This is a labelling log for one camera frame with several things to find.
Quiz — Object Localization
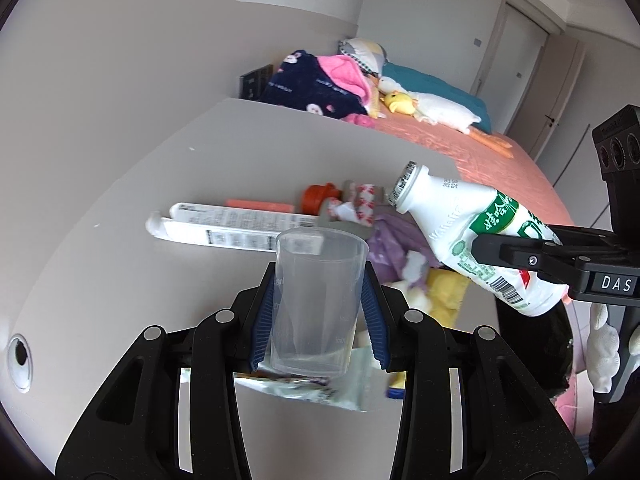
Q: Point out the clear plastic cup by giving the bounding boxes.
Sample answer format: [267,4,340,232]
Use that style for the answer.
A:
[269,228,369,378]

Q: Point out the yellow snack wrapper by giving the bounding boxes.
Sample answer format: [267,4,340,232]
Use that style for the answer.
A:
[426,269,471,328]

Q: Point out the silver foil snack wrapper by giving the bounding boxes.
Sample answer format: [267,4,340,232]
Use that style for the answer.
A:
[234,330,378,413]

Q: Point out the white green milk bottle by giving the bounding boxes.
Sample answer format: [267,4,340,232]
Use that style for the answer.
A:
[388,162,567,316]

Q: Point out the orange plastic lid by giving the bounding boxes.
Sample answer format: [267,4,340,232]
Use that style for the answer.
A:
[300,183,342,216]

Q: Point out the black trash bag bin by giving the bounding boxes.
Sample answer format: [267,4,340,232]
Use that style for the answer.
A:
[495,298,574,399]

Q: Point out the right white gloved hand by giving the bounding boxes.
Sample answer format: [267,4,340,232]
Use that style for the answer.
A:
[585,302,620,394]

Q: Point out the purple plastic bag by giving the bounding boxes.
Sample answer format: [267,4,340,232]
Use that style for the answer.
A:
[368,212,442,284]

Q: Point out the salmon pink bed sheet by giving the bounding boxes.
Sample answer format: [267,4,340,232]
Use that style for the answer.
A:
[375,113,574,226]

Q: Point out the long white paper box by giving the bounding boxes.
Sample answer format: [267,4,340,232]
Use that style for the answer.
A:
[145,203,318,252]

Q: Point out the white goose plush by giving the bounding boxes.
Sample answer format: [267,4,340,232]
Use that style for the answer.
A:
[378,77,480,134]

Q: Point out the white closet door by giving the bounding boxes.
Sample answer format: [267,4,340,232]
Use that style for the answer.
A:
[472,0,549,133]

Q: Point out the yellow duck plush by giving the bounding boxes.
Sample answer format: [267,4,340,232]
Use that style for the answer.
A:
[383,91,416,116]

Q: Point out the teal pillow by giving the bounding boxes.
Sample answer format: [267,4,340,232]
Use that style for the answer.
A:
[382,62,492,133]

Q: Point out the navy pink blanket pile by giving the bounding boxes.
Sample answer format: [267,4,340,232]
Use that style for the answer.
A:
[259,50,374,128]

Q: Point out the patterned grey white pillow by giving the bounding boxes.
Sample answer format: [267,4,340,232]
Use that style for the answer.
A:
[338,38,387,77]

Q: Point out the white plush keychain toy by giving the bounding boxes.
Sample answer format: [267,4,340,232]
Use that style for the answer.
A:
[390,250,432,314]

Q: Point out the black wall socket panel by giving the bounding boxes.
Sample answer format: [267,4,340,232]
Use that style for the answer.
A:
[239,64,273,101]

